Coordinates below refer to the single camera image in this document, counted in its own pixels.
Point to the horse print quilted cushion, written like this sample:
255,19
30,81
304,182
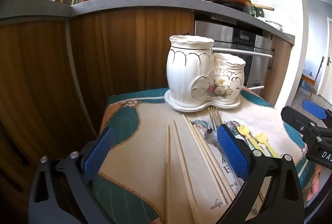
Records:
150,135

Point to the white door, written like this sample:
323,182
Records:
326,63

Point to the wooden kitchen cabinet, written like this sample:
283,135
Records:
90,58

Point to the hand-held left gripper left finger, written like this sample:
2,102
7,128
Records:
98,152

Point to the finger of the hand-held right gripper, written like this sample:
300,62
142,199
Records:
313,108
293,116

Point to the silver flower-shaped spoon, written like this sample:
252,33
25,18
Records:
211,138

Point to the wooden chopstick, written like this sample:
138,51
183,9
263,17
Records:
211,156
167,174
182,167
201,151

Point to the narrow wooden cabinet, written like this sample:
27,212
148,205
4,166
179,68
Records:
278,68

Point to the grey stone countertop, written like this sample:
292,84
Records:
116,2

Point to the stainless steel oven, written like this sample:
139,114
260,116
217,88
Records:
233,42

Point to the silver fork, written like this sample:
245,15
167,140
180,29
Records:
213,116

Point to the person's right hand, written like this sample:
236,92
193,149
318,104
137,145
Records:
316,183

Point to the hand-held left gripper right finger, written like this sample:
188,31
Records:
230,152

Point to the white floral ceramic utensil holder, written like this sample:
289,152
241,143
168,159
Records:
192,73

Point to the white ceramic saucer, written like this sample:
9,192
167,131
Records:
181,107

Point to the green kettle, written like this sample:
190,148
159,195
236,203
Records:
258,12

